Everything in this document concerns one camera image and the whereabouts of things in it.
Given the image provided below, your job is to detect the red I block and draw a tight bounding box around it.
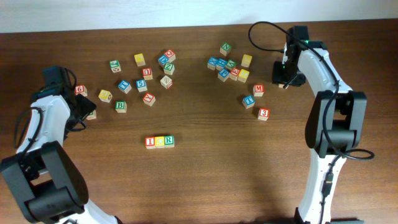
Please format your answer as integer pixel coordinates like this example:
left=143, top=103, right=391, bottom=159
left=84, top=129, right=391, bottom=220
left=145, top=137, right=155, bottom=149

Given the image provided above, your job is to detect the yellow C block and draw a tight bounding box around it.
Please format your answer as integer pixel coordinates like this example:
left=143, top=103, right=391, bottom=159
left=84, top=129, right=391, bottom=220
left=155, top=136, right=165, bottom=148

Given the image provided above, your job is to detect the green R block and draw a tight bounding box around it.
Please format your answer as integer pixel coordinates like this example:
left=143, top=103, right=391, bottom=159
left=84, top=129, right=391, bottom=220
left=164, top=136, right=175, bottom=147

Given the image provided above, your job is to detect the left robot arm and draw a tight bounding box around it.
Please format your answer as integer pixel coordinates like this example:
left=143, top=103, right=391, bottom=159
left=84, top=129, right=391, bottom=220
left=1, top=66, right=122, bottom=224

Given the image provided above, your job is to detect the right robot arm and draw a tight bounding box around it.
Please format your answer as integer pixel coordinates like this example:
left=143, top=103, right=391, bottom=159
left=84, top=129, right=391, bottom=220
left=272, top=26, right=367, bottom=223

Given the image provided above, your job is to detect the red 6 block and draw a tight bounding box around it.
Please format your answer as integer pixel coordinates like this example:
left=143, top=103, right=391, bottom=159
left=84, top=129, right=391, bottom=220
left=75, top=85, right=88, bottom=96

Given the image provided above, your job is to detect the red M block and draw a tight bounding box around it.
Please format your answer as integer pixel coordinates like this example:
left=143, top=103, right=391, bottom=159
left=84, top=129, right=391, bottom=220
left=252, top=84, right=265, bottom=97

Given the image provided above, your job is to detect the yellow block top right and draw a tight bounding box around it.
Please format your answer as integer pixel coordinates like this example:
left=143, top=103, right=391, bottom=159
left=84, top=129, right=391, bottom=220
left=241, top=54, right=252, bottom=68

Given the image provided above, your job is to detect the yellow B block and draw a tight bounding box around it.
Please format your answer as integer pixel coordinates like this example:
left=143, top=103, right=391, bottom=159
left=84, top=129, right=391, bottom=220
left=238, top=69, right=249, bottom=83

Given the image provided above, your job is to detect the red 3 block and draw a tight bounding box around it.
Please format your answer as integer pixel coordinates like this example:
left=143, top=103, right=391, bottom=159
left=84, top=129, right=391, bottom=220
left=257, top=108, right=270, bottom=121

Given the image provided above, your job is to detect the blue T block right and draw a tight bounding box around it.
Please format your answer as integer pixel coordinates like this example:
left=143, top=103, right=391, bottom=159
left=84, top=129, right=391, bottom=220
left=243, top=95, right=255, bottom=109

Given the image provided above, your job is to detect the blue t block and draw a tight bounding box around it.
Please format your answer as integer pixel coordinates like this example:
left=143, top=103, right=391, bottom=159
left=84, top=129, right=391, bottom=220
left=243, top=95, right=255, bottom=109
left=118, top=80, right=132, bottom=94

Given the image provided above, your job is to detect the green B block left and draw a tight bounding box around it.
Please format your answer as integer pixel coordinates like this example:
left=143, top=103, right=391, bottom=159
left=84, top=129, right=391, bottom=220
left=86, top=110, right=96, bottom=120

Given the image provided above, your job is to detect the green b block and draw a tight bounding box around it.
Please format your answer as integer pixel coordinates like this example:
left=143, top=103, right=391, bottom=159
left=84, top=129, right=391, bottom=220
left=115, top=101, right=127, bottom=113
left=86, top=110, right=96, bottom=120

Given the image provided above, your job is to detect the red E block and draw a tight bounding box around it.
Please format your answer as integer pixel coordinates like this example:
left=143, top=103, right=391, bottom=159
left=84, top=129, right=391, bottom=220
left=229, top=68, right=240, bottom=81

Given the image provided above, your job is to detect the green V block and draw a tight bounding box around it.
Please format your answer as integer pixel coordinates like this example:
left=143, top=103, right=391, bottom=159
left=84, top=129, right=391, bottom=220
left=225, top=59, right=236, bottom=70

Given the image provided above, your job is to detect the green J block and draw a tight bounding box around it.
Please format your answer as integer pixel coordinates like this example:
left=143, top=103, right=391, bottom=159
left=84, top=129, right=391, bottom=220
left=109, top=60, right=121, bottom=73

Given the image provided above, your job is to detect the blue P block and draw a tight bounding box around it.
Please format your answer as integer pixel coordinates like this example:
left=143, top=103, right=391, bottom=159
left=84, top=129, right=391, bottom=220
left=218, top=68, right=229, bottom=82

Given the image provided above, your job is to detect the green N block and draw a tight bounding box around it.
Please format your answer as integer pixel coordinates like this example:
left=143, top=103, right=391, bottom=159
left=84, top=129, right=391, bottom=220
left=220, top=42, right=232, bottom=56

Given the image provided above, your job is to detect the blue H block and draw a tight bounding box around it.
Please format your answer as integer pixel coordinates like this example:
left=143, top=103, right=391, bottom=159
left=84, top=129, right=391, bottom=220
left=216, top=58, right=227, bottom=70

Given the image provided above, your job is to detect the blue T block left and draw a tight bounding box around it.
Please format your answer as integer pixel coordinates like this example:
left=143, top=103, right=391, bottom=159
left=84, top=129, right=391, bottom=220
left=118, top=80, right=132, bottom=94

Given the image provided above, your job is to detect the blue X block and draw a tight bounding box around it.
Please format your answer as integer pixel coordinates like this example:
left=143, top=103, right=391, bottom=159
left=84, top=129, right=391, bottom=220
left=207, top=57, right=218, bottom=70

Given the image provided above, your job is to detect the blue 5 block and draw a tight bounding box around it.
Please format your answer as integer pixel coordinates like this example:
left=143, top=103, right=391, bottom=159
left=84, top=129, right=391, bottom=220
left=136, top=79, right=147, bottom=92

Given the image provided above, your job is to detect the yellow block top left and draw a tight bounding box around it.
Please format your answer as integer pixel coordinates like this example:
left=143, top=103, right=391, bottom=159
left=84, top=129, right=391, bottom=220
left=134, top=54, right=146, bottom=67

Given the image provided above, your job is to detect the red U block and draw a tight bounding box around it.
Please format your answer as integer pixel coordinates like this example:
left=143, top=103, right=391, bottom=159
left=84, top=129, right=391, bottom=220
left=142, top=67, right=153, bottom=80

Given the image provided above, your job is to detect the red Y block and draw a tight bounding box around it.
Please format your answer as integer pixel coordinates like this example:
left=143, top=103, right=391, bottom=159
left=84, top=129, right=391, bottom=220
left=142, top=93, right=156, bottom=106

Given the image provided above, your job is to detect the blue D block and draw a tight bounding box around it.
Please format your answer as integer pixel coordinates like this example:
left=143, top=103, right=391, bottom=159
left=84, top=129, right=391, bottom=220
left=157, top=55, right=169, bottom=68

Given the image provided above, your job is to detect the plain face red-edged block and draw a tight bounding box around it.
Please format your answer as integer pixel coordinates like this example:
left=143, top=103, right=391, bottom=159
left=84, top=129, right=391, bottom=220
left=160, top=75, right=173, bottom=89

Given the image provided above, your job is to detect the green Z block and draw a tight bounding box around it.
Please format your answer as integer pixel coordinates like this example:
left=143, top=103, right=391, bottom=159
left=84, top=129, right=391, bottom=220
left=164, top=62, right=175, bottom=75

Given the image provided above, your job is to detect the red Q block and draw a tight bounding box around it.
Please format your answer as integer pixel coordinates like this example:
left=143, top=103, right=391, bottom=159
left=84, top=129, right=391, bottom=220
left=164, top=49, right=176, bottom=63

